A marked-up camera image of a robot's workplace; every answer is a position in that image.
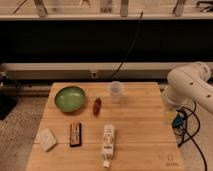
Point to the white plastic bottle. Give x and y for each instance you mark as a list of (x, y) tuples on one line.
[(108, 145)]

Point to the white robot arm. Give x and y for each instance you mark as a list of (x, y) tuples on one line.
[(189, 82)]

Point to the clear plastic cup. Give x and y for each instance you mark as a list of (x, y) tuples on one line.
[(116, 91)]

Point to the small red object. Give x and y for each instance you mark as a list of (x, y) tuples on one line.
[(97, 106)]

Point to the green bowl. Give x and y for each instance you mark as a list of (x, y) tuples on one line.
[(70, 99)]

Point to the dark chocolate bar wrapper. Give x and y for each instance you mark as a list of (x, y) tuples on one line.
[(75, 134)]

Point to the blue connector box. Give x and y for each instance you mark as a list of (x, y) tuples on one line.
[(178, 121)]

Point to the white sponge block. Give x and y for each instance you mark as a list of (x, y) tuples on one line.
[(46, 139)]

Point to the dark equipment at left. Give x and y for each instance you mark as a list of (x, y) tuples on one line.
[(7, 102)]

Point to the white wall outlet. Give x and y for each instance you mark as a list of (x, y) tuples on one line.
[(94, 74)]

